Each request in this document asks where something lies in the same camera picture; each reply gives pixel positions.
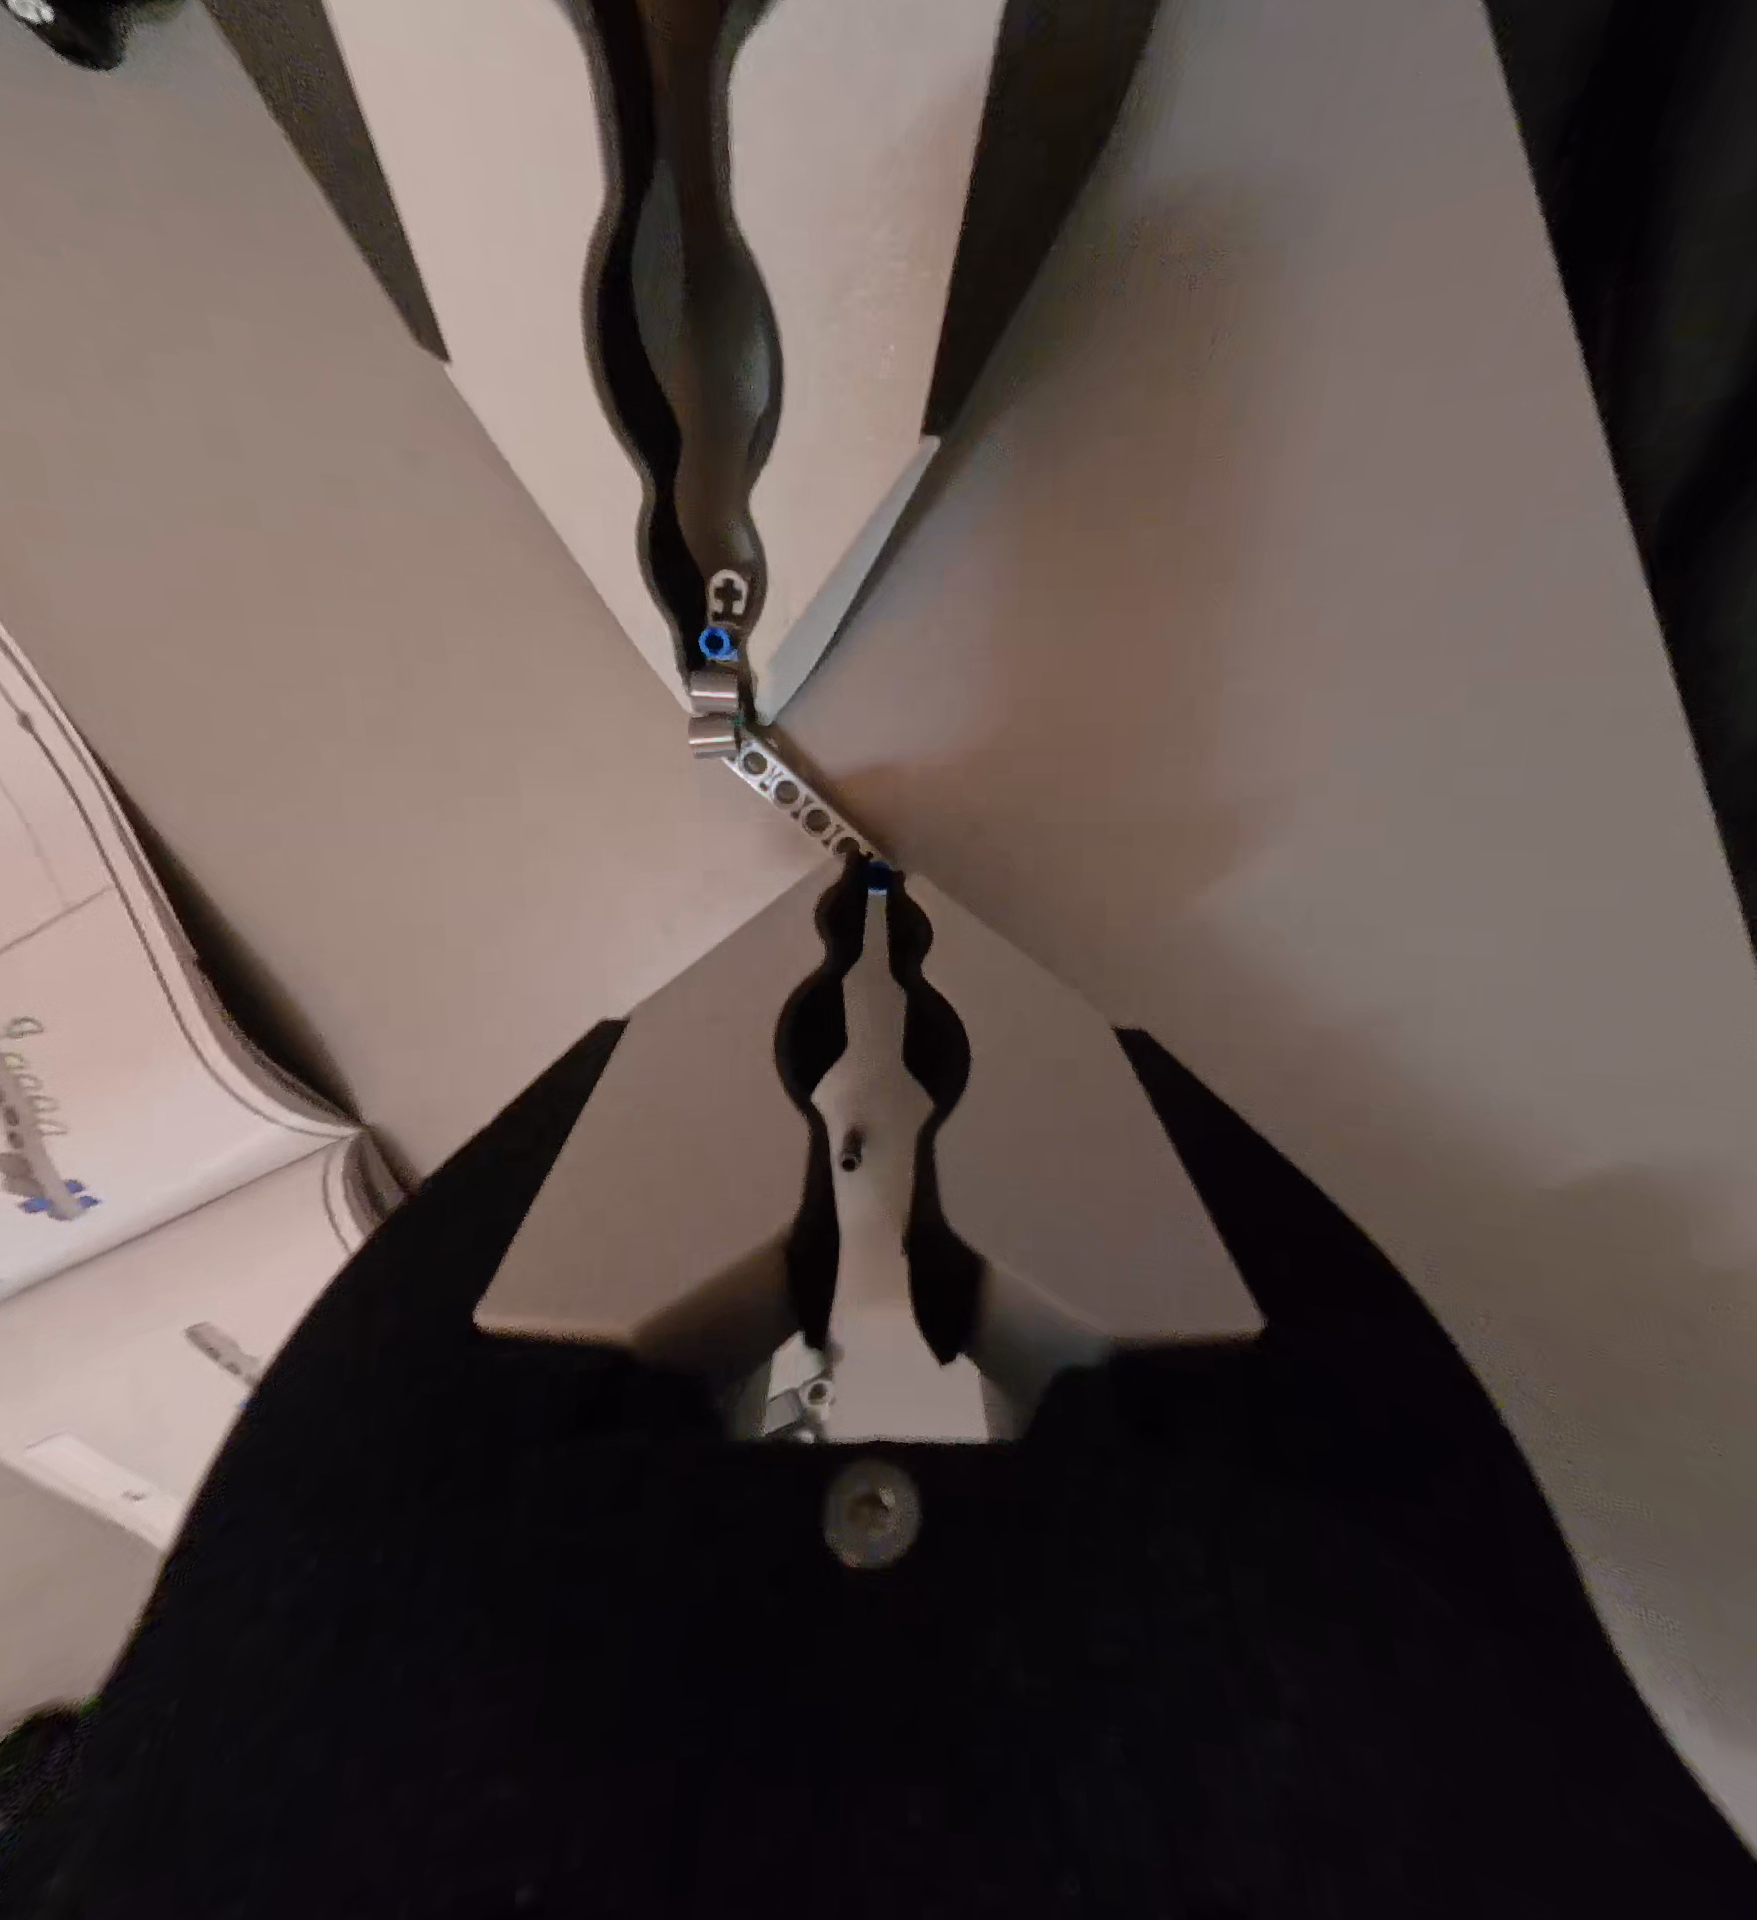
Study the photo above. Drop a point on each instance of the open instruction booklet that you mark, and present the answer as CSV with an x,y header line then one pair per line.
x,y
69,899

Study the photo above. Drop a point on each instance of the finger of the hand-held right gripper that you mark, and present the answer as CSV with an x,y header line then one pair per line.
x,y
504,225
879,225

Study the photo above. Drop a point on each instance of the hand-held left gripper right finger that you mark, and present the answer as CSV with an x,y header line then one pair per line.
x,y
1090,1200

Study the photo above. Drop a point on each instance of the grey angled toy beam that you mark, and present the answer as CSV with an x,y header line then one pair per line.
x,y
788,792

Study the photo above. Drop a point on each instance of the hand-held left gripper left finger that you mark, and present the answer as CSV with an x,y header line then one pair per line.
x,y
653,1184

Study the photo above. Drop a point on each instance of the small blue toy pin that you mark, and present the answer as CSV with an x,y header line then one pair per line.
x,y
890,873

